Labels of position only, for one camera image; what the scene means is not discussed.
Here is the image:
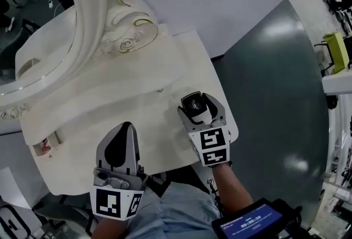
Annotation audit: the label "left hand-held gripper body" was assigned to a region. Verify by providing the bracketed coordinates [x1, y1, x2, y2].
[89, 167, 150, 221]

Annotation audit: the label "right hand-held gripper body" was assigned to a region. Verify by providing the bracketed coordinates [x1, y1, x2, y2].
[188, 119, 233, 169]

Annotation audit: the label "white ornate dressing table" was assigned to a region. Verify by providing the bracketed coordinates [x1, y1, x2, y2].
[19, 24, 239, 197]

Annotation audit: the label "small black compact case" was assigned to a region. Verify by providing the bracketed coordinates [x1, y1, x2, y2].
[180, 90, 213, 123]

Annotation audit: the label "person's right forearm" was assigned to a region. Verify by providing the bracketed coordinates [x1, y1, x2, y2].
[211, 162, 254, 215]

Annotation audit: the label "person's left forearm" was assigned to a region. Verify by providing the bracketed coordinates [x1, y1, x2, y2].
[92, 217, 130, 239]

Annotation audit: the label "black chest harness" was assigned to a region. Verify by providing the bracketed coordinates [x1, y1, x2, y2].
[145, 165, 218, 200]

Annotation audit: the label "person's light blue shirt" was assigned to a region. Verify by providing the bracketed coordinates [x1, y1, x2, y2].
[125, 184, 221, 239]

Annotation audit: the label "black wrist-worn screen device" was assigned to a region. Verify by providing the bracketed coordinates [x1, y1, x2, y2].
[211, 197, 304, 239]

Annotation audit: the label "white rounded machine black trim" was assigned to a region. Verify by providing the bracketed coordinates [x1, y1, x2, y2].
[0, 203, 42, 239]

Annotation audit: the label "white low cabinet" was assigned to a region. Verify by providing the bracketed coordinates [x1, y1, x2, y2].
[0, 166, 31, 210]

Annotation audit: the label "white side table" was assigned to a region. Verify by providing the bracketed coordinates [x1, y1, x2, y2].
[321, 70, 352, 95]

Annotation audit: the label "white cluttered storage rack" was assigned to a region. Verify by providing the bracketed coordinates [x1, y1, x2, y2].
[321, 93, 352, 205]

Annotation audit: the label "oval mirror carved cream frame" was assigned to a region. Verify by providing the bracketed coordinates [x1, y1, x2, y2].
[0, 0, 161, 122]

